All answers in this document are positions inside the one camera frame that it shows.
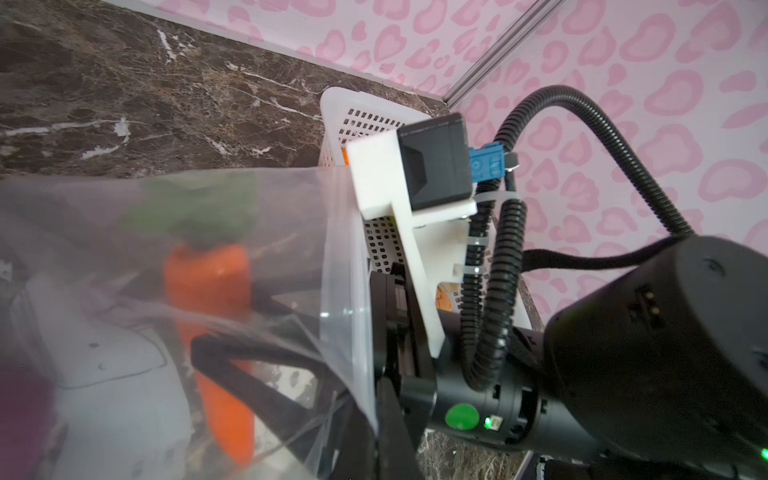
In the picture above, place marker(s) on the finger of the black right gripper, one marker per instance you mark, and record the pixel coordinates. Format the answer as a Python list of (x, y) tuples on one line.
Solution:
[(234, 398)]

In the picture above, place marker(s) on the white perforated plastic basket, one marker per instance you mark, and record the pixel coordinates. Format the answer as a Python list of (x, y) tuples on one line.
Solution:
[(347, 115)]

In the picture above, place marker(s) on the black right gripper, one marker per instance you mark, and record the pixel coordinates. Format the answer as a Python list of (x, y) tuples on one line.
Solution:
[(432, 392)]

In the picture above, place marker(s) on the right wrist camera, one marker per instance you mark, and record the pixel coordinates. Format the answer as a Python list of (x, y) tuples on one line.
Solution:
[(424, 175)]

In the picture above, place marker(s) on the purple toy onion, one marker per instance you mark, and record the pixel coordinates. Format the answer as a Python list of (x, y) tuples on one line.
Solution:
[(26, 416)]

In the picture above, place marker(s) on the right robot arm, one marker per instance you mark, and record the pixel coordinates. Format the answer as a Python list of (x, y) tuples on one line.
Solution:
[(660, 374)]

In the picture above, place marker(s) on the aluminium corner post right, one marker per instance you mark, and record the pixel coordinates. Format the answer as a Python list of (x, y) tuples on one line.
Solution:
[(531, 20)]

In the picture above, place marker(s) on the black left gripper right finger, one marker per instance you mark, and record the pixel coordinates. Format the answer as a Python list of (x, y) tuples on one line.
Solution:
[(396, 454)]

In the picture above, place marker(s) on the orange toy carrot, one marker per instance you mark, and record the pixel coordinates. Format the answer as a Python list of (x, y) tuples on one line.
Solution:
[(208, 271)]

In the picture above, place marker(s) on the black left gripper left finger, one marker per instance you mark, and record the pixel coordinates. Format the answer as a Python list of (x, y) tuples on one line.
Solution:
[(357, 454)]

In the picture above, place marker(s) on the clear zip top bag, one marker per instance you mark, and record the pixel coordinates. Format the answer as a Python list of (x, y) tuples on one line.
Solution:
[(201, 325)]

